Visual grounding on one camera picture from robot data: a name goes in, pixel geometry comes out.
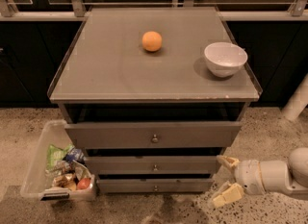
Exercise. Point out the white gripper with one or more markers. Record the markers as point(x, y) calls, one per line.
point(246, 173)

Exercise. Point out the grey drawer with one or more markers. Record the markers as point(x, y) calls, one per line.
point(153, 165)
point(141, 135)
point(154, 185)

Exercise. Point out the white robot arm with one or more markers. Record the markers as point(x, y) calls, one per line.
point(289, 178)

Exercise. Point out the grey top drawer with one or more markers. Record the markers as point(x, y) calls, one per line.
point(141, 135)

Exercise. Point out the grey drawer cabinet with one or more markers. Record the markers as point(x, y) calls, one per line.
point(109, 77)

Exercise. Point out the grey bottom drawer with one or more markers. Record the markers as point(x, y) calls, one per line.
point(154, 185)

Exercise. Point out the white pipe leg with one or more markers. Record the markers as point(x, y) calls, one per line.
point(298, 102)

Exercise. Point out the white bowl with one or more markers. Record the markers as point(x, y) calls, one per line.
point(224, 59)

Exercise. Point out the red apple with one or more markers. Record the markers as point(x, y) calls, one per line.
point(83, 184)

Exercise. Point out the orange fruit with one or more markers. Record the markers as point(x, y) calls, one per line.
point(151, 41)

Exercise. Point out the blue snack packet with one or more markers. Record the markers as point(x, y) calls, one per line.
point(74, 154)

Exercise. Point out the clear plastic bin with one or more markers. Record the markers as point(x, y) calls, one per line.
point(37, 185)

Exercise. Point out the green snack bag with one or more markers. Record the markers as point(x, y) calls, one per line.
point(55, 154)

